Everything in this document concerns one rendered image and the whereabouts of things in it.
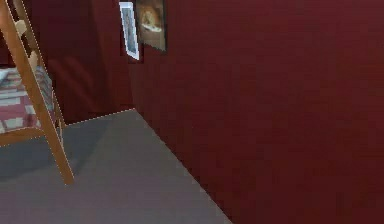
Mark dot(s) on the dark framed brown wall picture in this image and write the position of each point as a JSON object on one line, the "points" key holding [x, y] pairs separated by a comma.
{"points": [[151, 23]]}

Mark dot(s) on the white framed wall picture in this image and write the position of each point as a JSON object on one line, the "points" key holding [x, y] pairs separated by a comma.
{"points": [[129, 30]]}

